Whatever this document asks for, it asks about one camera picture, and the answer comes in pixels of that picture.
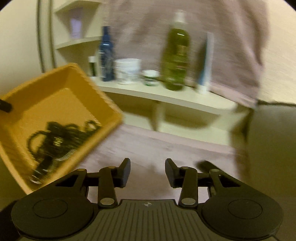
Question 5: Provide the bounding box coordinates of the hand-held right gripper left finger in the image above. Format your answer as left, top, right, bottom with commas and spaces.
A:
55, 158, 131, 207

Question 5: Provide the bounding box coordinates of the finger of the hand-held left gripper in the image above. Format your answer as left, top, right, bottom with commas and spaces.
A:
0, 100, 12, 113

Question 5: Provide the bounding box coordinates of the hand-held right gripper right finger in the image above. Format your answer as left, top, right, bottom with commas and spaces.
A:
165, 158, 241, 207

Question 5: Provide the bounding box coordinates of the orange plastic basket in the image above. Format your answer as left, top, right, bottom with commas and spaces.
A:
0, 63, 125, 194

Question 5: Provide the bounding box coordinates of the dark bead necklace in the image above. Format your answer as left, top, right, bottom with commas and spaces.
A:
27, 120, 102, 160

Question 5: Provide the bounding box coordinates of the pink fleece blanket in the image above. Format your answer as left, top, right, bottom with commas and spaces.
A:
79, 125, 238, 202

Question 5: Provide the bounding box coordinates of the cream wooden shelf unit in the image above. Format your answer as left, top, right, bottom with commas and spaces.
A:
53, 0, 252, 135

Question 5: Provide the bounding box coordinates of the cream curved furniture panel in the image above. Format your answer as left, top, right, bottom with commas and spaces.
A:
37, 0, 58, 71

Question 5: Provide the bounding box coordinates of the black white lip balm stick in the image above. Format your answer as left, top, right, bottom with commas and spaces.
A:
88, 56, 97, 77

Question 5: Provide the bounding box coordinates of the small green lidded jar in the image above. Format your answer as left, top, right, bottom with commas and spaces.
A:
142, 70, 160, 87

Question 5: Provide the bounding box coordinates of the white cream jar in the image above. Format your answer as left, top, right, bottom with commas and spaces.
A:
114, 58, 141, 85

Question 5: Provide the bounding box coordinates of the grey green pillow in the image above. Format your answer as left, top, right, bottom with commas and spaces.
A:
238, 102, 296, 204

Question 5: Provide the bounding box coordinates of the purple tube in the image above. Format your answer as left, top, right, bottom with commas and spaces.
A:
69, 17, 84, 39

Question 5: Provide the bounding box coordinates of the blue white tube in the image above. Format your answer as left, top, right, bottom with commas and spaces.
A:
196, 32, 214, 94

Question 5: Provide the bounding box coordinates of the dark blue spray bottle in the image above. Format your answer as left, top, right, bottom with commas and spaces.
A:
98, 26, 115, 81

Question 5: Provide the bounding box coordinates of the green spray bottle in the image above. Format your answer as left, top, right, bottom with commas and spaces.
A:
161, 10, 190, 91

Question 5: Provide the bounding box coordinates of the pink hanging towel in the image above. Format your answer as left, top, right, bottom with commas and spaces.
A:
109, 0, 270, 108

